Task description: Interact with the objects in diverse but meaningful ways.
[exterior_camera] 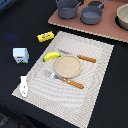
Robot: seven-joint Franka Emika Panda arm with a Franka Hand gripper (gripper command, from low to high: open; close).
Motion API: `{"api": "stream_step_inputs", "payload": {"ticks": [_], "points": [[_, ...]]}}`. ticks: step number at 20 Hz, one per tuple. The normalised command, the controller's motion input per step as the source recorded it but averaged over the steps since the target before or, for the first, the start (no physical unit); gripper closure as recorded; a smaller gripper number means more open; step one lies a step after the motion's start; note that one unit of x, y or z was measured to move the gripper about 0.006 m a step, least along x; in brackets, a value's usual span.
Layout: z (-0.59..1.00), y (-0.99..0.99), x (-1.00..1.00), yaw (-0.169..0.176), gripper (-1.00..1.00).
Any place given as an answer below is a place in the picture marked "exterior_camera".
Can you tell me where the yellow butter block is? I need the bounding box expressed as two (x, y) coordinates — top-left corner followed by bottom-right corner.
(37, 31), (54, 42)

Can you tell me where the light blue milk carton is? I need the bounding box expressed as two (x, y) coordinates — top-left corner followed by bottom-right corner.
(13, 48), (29, 64)

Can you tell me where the round wooden plate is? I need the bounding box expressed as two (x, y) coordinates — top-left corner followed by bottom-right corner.
(55, 55), (82, 78)

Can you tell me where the yellow toy banana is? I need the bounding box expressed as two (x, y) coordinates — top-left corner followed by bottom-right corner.
(43, 52), (61, 62)

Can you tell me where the beige woven placemat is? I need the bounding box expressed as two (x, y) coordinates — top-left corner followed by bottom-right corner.
(11, 30), (115, 128)

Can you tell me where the dark grey pot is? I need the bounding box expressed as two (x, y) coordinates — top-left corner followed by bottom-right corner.
(56, 0), (80, 19)

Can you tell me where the dark grey saucepan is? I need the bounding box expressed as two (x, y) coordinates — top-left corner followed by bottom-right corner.
(80, 0), (109, 25)

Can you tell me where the beige bowl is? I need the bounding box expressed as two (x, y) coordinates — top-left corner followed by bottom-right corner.
(117, 4), (128, 30)

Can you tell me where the fork with wooden handle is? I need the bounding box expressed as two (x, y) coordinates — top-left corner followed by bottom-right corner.
(43, 70), (84, 89)

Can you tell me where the knife with wooden handle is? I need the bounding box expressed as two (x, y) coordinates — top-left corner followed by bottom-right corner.
(58, 49), (96, 63)

